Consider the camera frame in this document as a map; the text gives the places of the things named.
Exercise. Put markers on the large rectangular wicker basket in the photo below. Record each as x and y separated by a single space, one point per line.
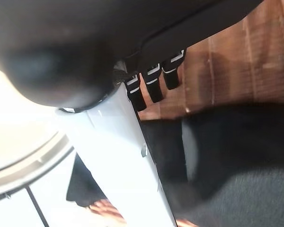
227 71

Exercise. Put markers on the round glass washer door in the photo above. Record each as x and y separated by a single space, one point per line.
26 172

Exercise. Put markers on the black garment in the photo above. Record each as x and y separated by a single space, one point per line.
227 142

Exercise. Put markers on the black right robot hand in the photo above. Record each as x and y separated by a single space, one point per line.
85 35

